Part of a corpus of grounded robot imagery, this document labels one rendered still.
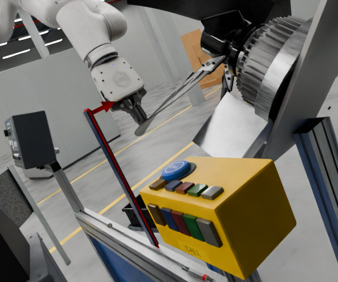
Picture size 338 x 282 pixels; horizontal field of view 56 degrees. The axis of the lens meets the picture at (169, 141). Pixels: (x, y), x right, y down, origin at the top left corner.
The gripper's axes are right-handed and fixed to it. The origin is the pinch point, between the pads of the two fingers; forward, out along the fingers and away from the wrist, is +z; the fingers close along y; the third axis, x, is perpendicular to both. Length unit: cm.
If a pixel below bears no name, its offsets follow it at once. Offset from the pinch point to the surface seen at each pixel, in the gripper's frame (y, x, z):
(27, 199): -19, 210, -18
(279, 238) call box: -15, -41, 26
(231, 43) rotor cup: 25.6, -13.8, -2.5
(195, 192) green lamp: -19.9, -40.2, 16.4
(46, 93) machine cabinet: 141, 574, -224
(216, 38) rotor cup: 24.1, -12.2, -5.7
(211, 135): 10.1, -6.8, 13.8
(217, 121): 12.8, -8.4, 11.7
